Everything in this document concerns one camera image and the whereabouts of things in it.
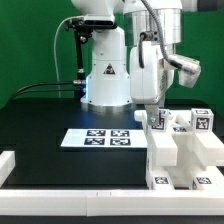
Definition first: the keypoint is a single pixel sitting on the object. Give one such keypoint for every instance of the white chair back frame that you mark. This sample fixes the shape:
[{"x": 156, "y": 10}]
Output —
[{"x": 208, "y": 148}]

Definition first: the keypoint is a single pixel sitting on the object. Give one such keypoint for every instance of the white chair seat tray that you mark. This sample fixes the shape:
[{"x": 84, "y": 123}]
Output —
[{"x": 181, "y": 168}]

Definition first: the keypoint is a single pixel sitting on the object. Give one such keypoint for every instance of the white tagged cube nut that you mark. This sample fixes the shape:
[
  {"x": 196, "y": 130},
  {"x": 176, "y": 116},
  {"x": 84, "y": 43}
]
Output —
[{"x": 202, "y": 119}]

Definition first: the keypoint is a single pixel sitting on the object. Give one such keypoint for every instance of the white front fence bar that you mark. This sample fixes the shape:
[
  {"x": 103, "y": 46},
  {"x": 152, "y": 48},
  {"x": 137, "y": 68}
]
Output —
[{"x": 110, "y": 202}]

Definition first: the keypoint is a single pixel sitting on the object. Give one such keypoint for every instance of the white fiducial tag sheet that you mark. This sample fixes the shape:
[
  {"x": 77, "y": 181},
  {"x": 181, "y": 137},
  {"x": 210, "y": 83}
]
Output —
[{"x": 109, "y": 138}]

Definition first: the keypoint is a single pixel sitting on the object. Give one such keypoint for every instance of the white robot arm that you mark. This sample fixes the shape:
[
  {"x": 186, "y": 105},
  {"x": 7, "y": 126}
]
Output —
[{"x": 157, "y": 22}]

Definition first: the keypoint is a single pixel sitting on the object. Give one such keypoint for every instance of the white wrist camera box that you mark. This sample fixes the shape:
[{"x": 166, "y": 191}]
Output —
[{"x": 189, "y": 72}]

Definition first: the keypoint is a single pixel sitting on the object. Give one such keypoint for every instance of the white left fence piece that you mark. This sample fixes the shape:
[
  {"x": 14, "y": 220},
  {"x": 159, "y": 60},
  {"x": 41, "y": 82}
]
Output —
[{"x": 7, "y": 164}]

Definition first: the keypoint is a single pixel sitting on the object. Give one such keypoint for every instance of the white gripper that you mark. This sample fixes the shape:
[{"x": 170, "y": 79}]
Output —
[{"x": 149, "y": 84}]

